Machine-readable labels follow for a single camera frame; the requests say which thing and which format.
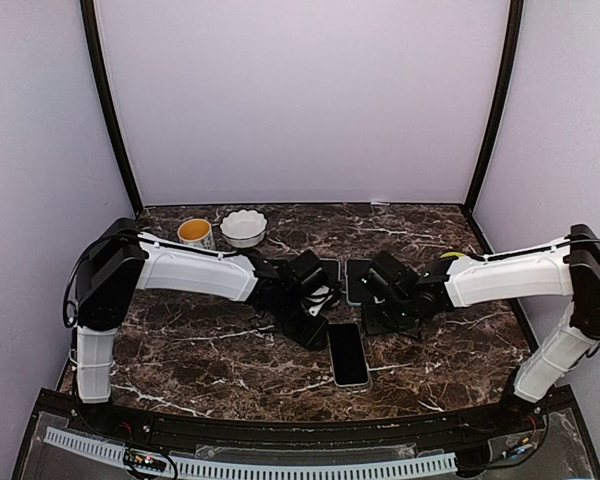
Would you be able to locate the right black frame post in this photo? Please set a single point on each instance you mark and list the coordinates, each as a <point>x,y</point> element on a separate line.
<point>500,94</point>

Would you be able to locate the floral white mug yellow inside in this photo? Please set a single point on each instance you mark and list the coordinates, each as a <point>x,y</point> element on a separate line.
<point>197,233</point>

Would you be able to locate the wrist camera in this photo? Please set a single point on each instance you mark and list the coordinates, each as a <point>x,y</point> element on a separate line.
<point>382,294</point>
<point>323,299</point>

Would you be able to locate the black frame post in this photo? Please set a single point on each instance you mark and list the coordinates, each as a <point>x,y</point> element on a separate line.
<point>500,94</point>
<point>108,109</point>

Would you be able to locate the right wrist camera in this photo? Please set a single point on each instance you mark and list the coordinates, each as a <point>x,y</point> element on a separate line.
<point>382,294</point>

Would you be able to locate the white slotted cable duct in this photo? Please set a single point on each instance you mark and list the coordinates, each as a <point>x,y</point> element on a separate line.
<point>173,466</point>

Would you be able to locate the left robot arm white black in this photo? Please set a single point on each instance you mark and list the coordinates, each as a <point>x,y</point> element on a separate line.
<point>125,259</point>

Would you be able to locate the transparent clear phone case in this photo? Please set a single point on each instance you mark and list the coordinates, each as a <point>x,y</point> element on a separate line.
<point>349,355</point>

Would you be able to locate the green bowl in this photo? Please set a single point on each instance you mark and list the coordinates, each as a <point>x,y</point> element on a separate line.
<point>452,255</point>

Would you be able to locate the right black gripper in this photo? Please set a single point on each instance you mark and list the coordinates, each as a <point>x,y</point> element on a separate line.
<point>374,328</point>

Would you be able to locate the white scalloped bowl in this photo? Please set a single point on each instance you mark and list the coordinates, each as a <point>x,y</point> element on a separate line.
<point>244,229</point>

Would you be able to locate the left black frame post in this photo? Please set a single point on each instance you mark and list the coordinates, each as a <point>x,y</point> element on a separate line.
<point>108,109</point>

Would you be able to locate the light blue phone case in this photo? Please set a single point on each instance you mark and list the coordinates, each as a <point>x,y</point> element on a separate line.
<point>356,292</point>

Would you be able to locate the clear white phone case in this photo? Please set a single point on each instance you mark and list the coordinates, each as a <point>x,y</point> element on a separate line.
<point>332,268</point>

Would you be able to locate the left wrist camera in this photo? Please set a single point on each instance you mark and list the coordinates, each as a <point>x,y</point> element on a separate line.
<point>323,299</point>

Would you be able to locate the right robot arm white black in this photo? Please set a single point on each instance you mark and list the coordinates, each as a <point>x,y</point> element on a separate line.
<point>568,267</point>

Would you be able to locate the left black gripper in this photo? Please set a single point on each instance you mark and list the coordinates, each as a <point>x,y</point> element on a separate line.
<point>311,336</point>

